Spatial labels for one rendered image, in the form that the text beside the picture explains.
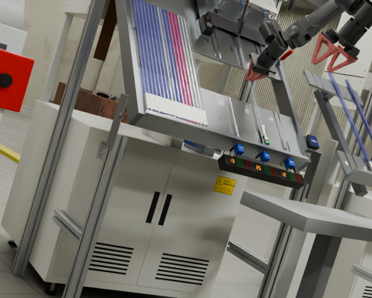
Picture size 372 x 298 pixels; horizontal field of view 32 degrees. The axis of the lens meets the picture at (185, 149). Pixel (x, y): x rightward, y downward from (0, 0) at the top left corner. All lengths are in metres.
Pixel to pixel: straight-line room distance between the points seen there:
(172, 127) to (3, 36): 6.64
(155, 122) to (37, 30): 8.92
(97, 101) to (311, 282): 3.29
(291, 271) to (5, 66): 1.34
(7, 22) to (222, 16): 6.35
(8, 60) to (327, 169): 1.26
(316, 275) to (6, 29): 6.95
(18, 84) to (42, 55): 8.99
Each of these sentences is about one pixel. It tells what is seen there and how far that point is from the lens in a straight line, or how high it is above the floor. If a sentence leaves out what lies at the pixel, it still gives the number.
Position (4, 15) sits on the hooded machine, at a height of 1.17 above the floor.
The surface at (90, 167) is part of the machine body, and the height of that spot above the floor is 0.48.
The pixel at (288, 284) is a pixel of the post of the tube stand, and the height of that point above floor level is 0.24.
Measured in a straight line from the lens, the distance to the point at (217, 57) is 2.35.
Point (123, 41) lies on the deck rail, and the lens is 2.15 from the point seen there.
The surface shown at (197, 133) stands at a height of 0.71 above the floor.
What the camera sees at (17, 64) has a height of 0.75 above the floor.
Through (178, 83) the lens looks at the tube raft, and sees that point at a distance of 2.10.
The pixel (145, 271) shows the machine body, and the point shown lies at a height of 0.15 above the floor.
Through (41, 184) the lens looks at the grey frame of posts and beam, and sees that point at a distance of 2.42.
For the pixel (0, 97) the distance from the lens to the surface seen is 1.91.
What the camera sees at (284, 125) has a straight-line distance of 2.35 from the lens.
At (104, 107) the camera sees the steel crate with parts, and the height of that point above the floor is 0.57.
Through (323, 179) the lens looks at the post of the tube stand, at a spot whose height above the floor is 0.67.
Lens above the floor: 0.79
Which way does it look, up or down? 4 degrees down
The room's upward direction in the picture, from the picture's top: 17 degrees clockwise
